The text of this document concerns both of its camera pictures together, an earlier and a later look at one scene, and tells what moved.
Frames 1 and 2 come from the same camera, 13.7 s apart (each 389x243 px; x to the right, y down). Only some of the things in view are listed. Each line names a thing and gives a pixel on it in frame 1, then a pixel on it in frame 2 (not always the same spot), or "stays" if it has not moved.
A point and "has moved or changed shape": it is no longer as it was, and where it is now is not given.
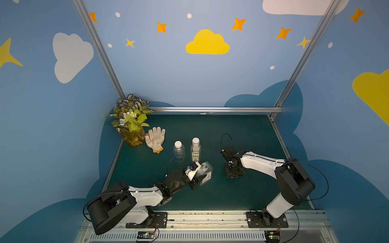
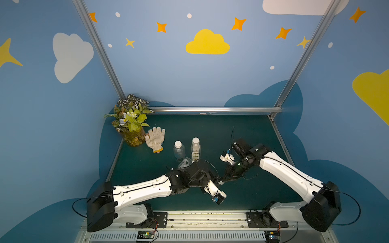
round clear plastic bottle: x=179 y=151 stays
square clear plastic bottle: x=206 y=168 has moved or changed shape
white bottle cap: x=178 y=144 stays
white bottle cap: x=195 y=140 stays
